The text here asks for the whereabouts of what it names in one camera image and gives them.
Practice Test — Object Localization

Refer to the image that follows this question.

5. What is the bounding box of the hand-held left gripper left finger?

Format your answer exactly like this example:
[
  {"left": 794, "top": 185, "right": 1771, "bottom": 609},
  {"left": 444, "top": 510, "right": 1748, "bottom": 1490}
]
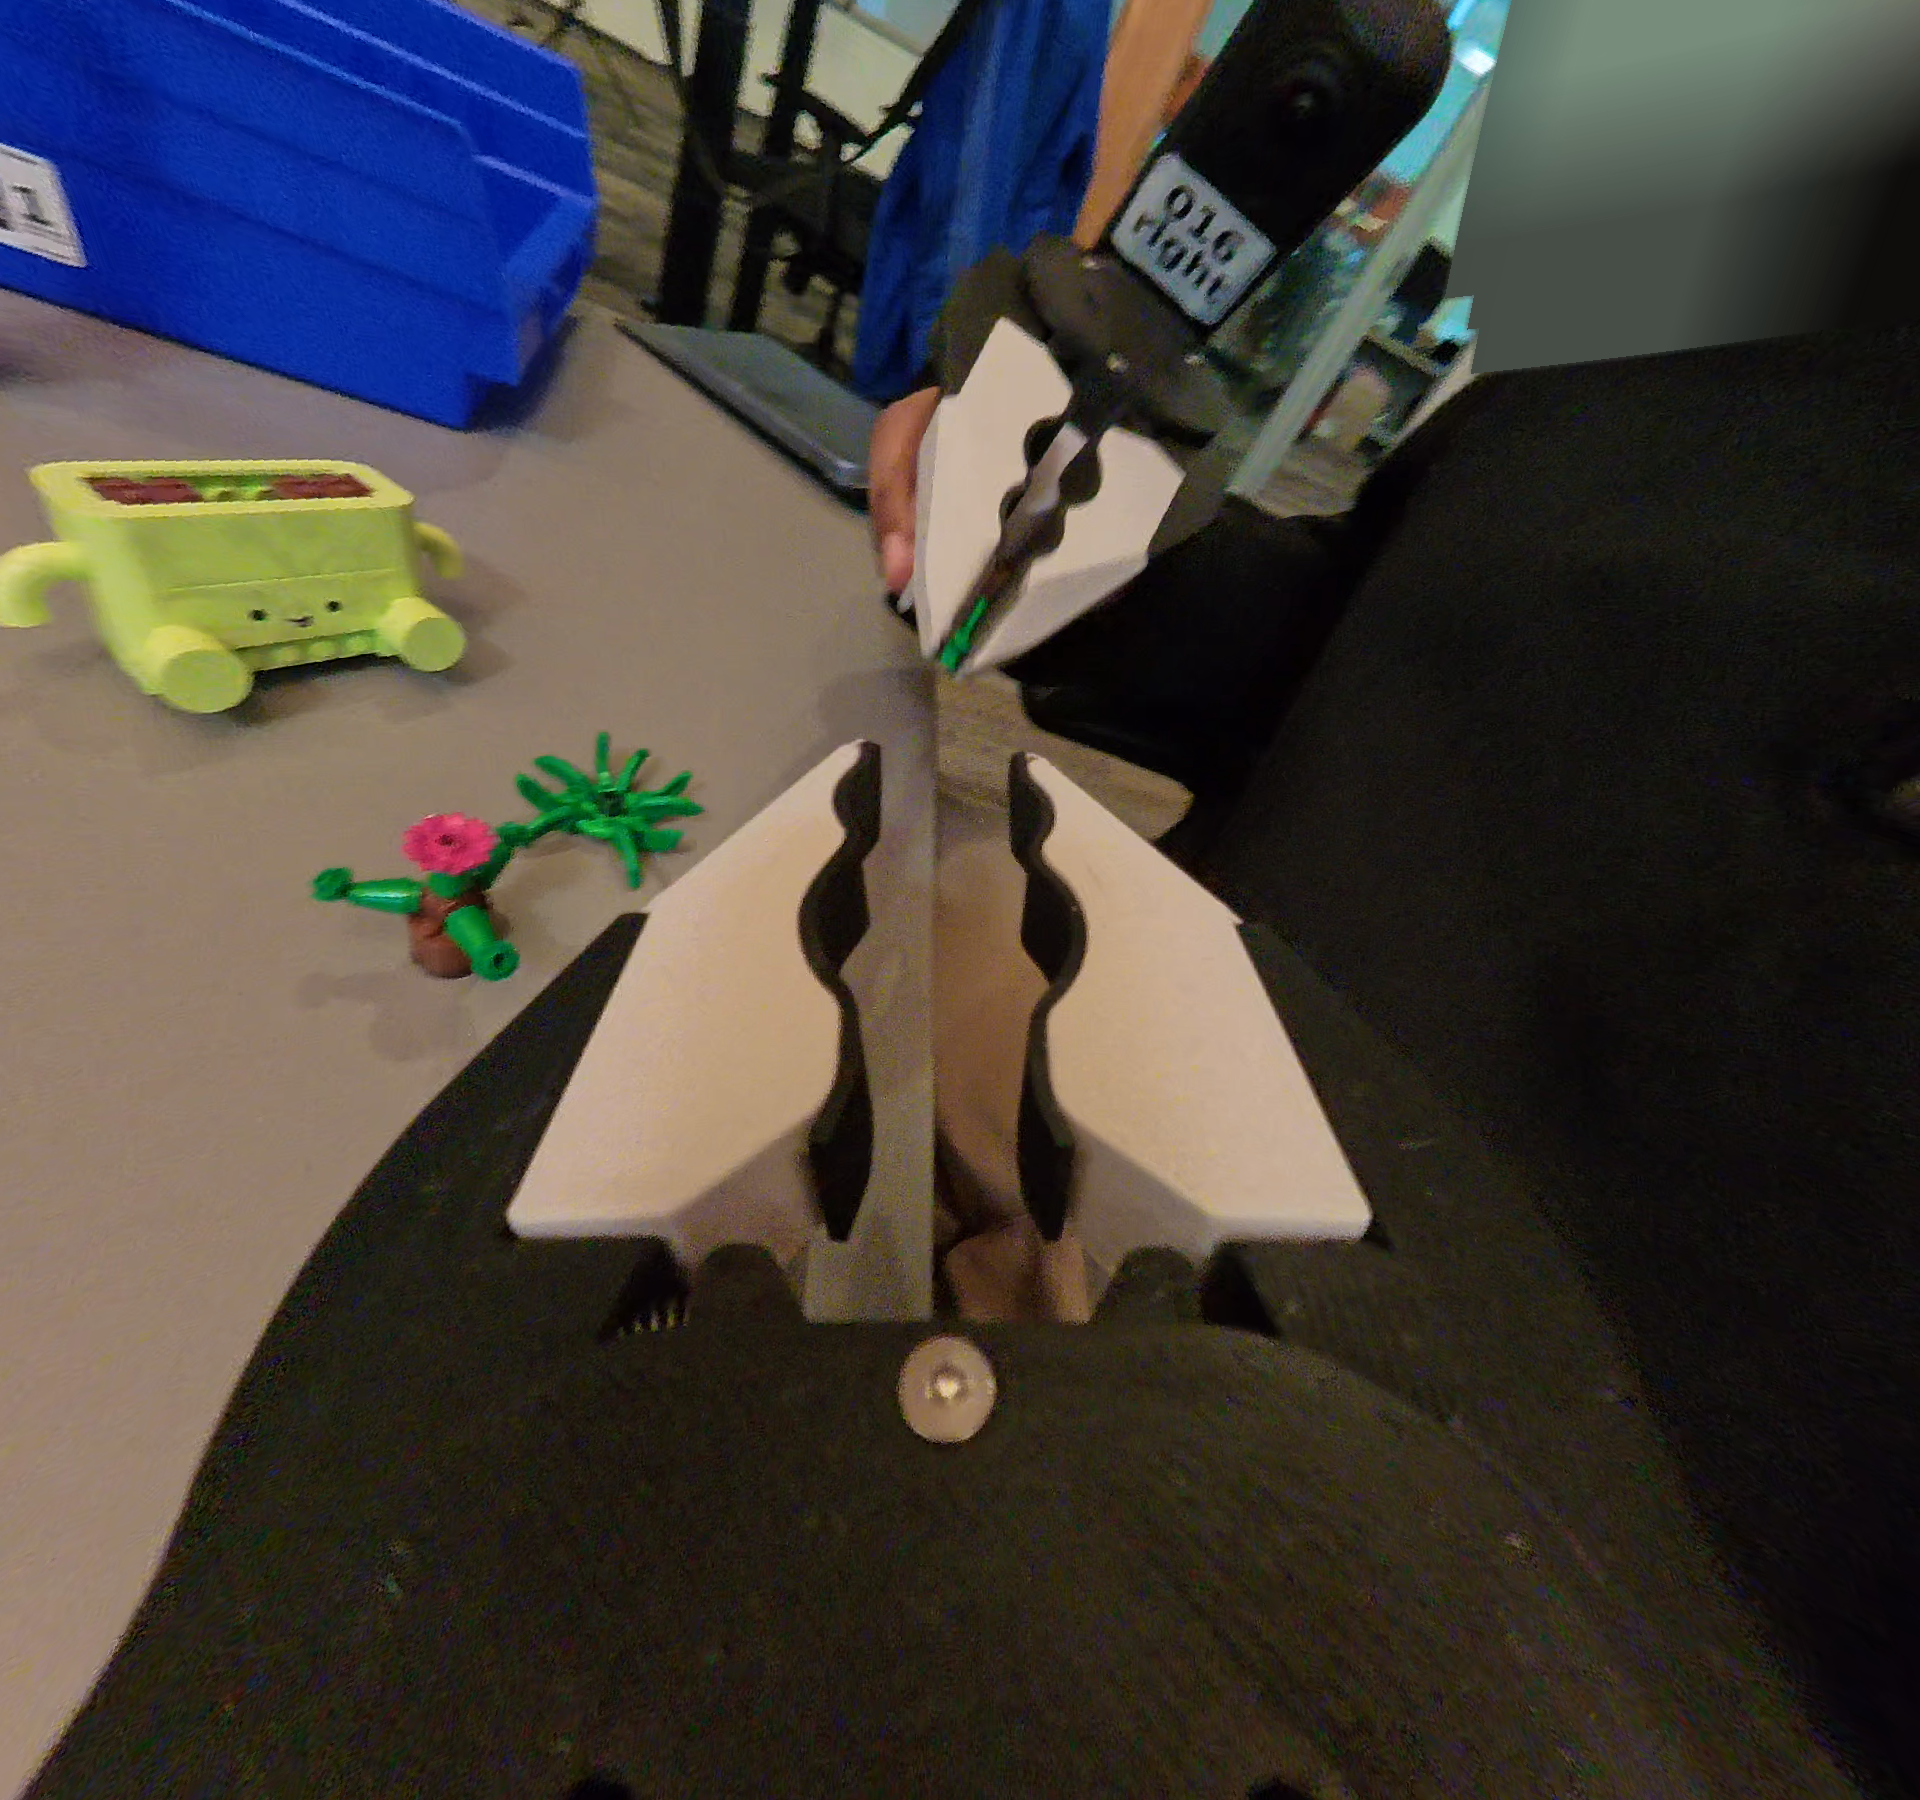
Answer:
[{"left": 509, "top": 739, "right": 884, "bottom": 1293}]

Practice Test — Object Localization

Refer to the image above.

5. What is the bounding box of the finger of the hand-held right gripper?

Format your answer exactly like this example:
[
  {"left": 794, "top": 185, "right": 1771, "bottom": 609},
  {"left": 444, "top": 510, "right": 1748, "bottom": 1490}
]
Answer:
[
  {"left": 953, "top": 424, "right": 1189, "bottom": 679},
  {"left": 907, "top": 315, "right": 1085, "bottom": 664}
]

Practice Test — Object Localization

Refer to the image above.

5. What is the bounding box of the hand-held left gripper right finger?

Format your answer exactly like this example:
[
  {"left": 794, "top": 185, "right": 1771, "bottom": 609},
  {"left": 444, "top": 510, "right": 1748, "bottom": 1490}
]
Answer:
[{"left": 1008, "top": 750, "right": 1375, "bottom": 1277}]

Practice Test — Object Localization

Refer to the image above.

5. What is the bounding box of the toy brick flowering cactus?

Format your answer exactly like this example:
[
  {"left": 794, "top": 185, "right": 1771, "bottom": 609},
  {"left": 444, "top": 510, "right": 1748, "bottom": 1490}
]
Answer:
[{"left": 309, "top": 810, "right": 539, "bottom": 981}]

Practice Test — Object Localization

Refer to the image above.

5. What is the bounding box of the green spiky toy brick plant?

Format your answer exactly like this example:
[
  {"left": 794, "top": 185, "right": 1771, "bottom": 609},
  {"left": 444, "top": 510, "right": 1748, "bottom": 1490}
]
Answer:
[{"left": 510, "top": 731, "right": 705, "bottom": 892}]

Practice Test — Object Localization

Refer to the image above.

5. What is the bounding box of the person's right forearm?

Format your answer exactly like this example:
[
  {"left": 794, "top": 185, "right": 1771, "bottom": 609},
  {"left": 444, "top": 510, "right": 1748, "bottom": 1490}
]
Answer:
[{"left": 1022, "top": 487, "right": 1413, "bottom": 798}]

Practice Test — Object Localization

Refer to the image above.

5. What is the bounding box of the person's right hand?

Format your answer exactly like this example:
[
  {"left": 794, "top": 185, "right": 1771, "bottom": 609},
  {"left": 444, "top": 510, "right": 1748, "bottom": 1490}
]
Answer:
[{"left": 867, "top": 386, "right": 948, "bottom": 603}]

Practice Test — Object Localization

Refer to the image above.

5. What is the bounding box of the grey closed laptop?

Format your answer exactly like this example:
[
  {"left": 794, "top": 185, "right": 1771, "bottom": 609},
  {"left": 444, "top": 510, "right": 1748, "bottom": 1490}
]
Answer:
[{"left": 618, "top": 315, "right": 879, "bottom": 506}]

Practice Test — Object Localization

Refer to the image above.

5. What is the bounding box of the blue jacket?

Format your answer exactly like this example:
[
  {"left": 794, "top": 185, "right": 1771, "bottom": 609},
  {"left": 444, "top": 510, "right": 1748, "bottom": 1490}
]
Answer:
[{"left": 850, "top": 0, "right": 1114, "bottom": 407}]

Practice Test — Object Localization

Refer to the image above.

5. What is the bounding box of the wooden pillar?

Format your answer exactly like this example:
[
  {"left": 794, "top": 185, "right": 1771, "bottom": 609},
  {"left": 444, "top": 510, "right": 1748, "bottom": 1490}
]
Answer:
[{"left": 1072, "top": 0, "right": 1269, "bottom": 250}]

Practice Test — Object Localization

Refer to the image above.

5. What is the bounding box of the person's black top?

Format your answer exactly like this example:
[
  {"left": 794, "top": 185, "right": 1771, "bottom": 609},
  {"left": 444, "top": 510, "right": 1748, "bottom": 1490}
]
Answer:
[{"left": 1170, "top": 330, "right": 1920, "bottom": 1800}]

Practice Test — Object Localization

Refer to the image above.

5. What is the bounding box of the lime green toy brick planter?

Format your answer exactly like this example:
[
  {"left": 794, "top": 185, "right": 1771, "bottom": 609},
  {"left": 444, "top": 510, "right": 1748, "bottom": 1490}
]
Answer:
[{"left": 0, "top": 458, "right": 470, "bottom": 716}]

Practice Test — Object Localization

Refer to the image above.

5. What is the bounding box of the blue storage bin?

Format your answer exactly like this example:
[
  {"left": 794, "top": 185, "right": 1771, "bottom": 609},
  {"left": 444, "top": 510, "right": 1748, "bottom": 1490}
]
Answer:
[{"left": 0, "top": 0, "right": 600, "bottom": 430}]

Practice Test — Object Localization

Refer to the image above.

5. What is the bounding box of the black desk frame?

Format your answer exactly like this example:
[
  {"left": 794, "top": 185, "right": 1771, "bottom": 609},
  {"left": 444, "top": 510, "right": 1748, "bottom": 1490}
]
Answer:
[{"left": 642, "top": 0, "right": 902, "bottom": 332}]

